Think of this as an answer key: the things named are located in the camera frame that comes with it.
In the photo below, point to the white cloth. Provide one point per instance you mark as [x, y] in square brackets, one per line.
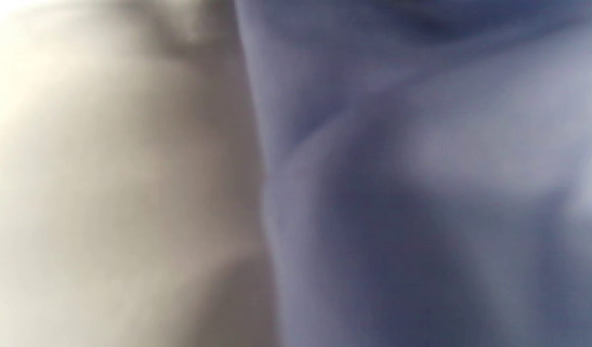
[108, 193]

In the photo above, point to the blue cloth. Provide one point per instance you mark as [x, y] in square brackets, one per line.
[421, 193]

